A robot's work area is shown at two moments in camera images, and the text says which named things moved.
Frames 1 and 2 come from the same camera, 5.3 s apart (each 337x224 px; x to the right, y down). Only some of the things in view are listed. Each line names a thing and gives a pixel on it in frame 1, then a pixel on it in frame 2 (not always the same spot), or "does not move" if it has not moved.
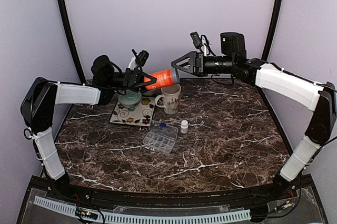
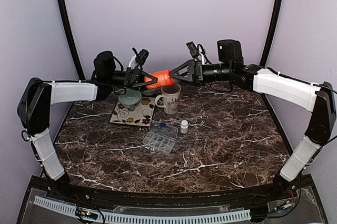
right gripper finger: x=181 y=73 to x=188 y=79
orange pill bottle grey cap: x=164 y=78 does not move
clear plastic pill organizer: x=161 y=136 does not move
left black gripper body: x=128 y=79 does not move
